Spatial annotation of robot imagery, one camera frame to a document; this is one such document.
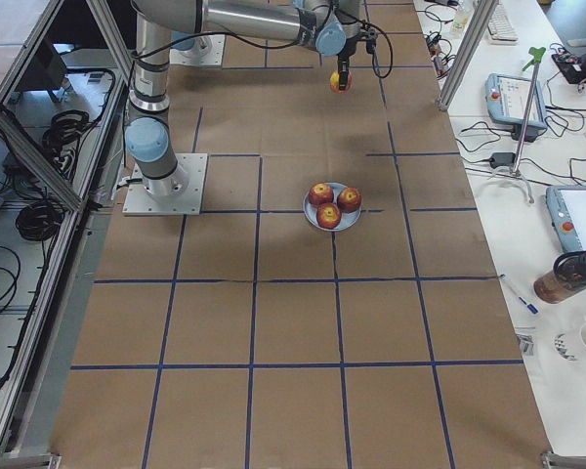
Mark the aluminium frame post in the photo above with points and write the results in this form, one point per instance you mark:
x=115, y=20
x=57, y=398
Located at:
x=468, y=46

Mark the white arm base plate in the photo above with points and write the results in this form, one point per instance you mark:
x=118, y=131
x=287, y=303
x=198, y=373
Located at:
x=204, y=51
x=179, y=194

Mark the blue teach pendant near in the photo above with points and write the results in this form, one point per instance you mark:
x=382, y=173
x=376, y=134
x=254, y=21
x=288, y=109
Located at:
x=567, y=208

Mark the black camera mount wrist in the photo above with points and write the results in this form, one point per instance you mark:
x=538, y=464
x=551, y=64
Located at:
x=368, y=36

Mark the green tipped metal pole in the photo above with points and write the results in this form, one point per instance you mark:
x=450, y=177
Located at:
x=535, y=62

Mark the red apple on plate back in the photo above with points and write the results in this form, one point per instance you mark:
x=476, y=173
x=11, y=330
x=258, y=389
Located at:
x=320, y=193

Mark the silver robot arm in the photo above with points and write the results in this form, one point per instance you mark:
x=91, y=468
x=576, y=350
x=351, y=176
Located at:
x=189, y=32

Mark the blue teach pendant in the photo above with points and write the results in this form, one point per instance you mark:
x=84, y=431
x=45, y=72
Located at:
x=567, y=208
x=506, y=98

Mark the black power adapter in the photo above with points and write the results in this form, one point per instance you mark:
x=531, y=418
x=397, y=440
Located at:
x=502, y=159

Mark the blue teach pendant far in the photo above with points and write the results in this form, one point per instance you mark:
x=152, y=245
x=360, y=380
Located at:
x=506, y=98

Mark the red apple on plate front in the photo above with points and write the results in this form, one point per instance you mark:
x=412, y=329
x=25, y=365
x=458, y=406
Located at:
x=328, y=216

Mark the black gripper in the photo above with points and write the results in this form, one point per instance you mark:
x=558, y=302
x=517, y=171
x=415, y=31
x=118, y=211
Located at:
x=345, y=50

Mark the red apple on plate right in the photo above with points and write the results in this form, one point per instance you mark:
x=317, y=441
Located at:
x=349, y=200

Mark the red apple on plate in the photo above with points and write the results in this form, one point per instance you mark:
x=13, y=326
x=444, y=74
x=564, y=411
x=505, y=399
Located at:
x=349, y=200
x=320, y=193
x=328, y=216

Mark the white blue pen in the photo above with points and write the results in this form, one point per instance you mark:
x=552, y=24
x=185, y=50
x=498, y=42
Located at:
x=526, y=303

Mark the brown drink bottle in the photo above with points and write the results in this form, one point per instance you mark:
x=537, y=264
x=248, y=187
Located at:
x=567, y=278

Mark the clear plastic bottle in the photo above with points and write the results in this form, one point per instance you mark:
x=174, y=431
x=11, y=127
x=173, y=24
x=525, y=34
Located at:
x=461, y=18

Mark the light blue plate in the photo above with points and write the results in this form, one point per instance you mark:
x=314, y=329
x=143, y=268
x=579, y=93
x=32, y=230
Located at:
x=348, y=219

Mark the red yellow apple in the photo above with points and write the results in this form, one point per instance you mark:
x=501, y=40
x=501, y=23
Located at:
x=340, y=81

